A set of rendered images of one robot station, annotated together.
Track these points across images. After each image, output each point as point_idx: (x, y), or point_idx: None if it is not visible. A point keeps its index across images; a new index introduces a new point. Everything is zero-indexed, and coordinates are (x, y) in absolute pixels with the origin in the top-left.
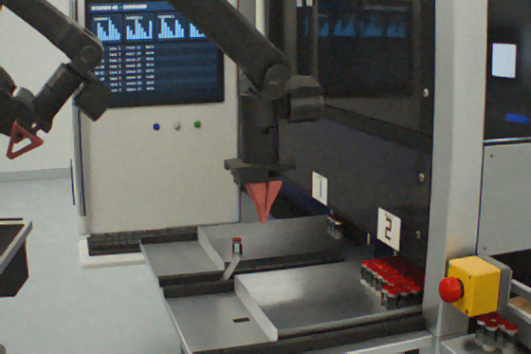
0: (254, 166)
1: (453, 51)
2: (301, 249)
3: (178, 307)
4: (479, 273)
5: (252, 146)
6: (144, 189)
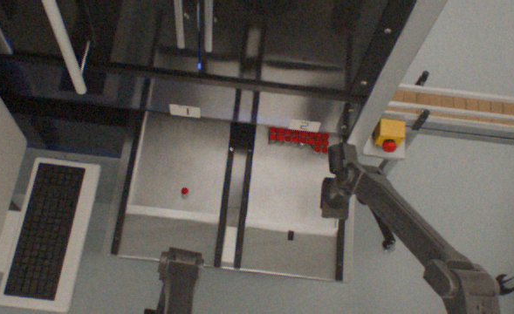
0: (348, 207)
1: (406, 72)
2: (188, 146)
3: (258, 265)
4: (404, 133)
5: (346, 202)
6: None
